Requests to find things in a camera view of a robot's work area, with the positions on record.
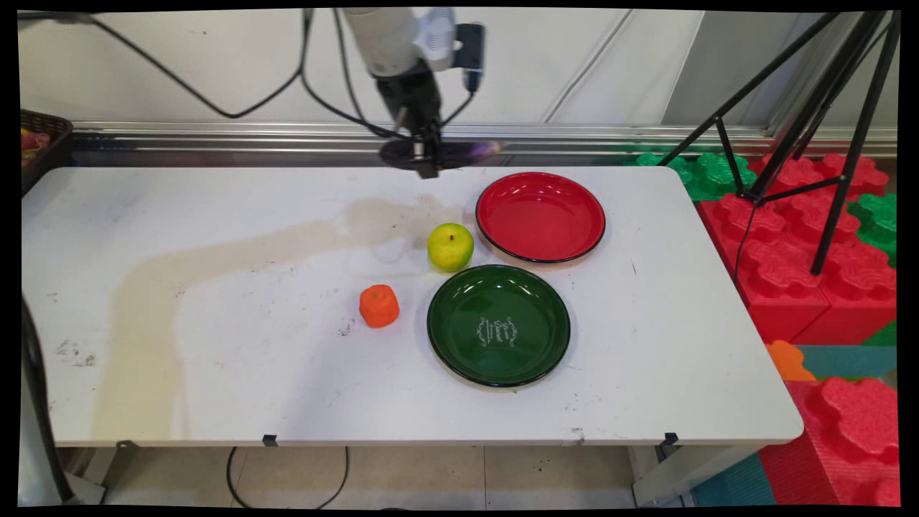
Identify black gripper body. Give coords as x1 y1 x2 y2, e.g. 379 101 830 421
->
375 60 444 139

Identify purple toy eggplant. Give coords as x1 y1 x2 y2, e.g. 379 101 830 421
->
378 139 502 172

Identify green toy apple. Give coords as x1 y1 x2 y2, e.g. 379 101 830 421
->
427 223 475 275

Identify red round plate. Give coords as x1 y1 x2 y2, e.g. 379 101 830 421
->
475 172 607 264

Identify orange toy fruit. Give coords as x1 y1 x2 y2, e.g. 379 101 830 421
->
359 284 401 329

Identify green round plate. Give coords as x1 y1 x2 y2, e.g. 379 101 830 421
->
426 264 572 388

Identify green foam block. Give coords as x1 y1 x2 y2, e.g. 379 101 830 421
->
846 192 899 268
623 149 759 203

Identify dark woven basket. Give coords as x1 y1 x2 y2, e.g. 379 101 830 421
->
20 108 75 196

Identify large red foam block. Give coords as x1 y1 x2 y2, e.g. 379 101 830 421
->
698 192 898 347

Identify flat red foam block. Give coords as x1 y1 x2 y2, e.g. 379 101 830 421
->
747 152 890 200

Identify toy fruits in basket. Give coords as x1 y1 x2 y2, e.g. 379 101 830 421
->
21 128 51 172

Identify black tripod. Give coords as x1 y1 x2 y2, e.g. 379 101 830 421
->
656 11 902 277

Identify white table leg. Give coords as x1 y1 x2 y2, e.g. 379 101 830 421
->
630 444 763 508

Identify orange foam piece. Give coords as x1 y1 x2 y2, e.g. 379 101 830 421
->
764 340 817 383

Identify grey table leg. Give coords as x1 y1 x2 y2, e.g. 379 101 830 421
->
68 448 107 508

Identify teal foam mat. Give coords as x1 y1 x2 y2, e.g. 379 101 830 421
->
796 343 899 383

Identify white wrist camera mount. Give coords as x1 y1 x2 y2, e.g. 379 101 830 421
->
412 8 462 73

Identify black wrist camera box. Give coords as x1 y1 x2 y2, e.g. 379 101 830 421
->
454 23 487 96

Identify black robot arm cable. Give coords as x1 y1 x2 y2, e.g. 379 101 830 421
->
18 9 476 141

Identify metal wall rail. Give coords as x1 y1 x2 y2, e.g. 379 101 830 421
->
70 121 898 160

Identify thin black tripod cable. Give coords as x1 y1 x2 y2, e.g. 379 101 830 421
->
733 203 756 282

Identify black floor cable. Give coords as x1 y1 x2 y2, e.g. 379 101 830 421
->
225 446 351 511

